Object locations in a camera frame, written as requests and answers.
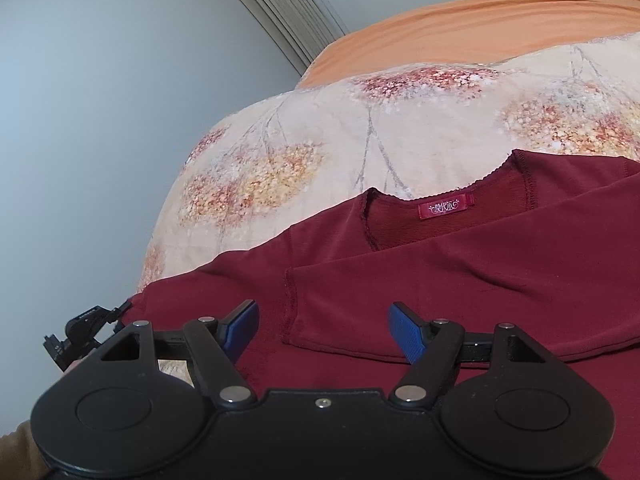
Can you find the floral beige blanket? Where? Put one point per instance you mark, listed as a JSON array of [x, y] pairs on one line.
[[410, 131]]

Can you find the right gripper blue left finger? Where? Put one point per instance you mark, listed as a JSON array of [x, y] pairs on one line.
[[238, 329]]

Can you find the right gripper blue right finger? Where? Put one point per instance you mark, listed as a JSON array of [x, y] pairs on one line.
[[407, 328]]

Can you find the olive left sleeve forearm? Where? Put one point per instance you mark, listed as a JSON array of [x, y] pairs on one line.
[[20, 458]]

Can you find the white curtain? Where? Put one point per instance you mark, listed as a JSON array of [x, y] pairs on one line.
[[301, 29]]

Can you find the dark red sweater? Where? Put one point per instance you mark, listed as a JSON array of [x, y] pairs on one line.
[[549, 243]]

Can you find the orange bed sheet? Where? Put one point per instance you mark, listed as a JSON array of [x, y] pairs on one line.
[[470, 31]]

